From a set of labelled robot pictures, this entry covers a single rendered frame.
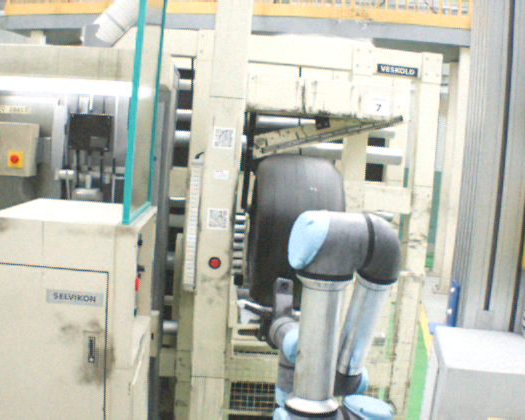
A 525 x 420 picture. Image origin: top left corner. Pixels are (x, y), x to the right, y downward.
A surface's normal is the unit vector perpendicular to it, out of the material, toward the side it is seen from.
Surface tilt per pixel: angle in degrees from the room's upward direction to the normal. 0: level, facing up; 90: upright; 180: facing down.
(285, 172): 38
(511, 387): 90
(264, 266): 104
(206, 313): 90
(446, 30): 90
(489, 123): 90
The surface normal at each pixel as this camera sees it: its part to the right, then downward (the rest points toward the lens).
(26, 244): 0.07, 0.10
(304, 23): -0.18, 0.08
